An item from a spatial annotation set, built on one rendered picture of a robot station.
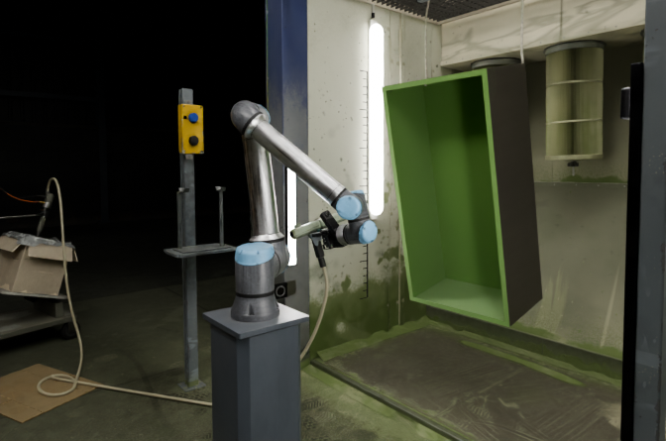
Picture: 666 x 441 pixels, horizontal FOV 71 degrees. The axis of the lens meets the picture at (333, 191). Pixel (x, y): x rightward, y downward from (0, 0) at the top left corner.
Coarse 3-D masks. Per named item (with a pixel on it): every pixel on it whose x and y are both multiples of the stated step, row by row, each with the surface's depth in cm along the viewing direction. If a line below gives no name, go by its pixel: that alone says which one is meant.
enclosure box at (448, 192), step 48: (384, 96) 242; (432, 96) 262; (480, 96) 240; (432, 144) 270; (480, 144) 247; (528, 144) 225; (432, 192) 274; (480, 192) 254; (528, 192) 227; (432, 240) 276; (480, 240) 261; (528, 240) 229; (432, 288) 274; (480, 288) 264; (528, 288) 231
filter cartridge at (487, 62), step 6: (480, 60) 333; (486, 60) 330; (492, 60) 328; (498, 60) 326; (504, 60) 326; (510, 60) 327; (516, 60) 329; (474, 66) 340; (480, 66) 335; (486, 66) 331; (492, 66) 330
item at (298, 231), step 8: (336, 216) 220; (296, 224) 207; (304, 224) 211; (312, 224) 210; (320, 224) 214; (296, 232) 204; (304, 232) 207; (312, 232) 210; (320, 248) 212; (320, 256) 212; (320, 264) 213
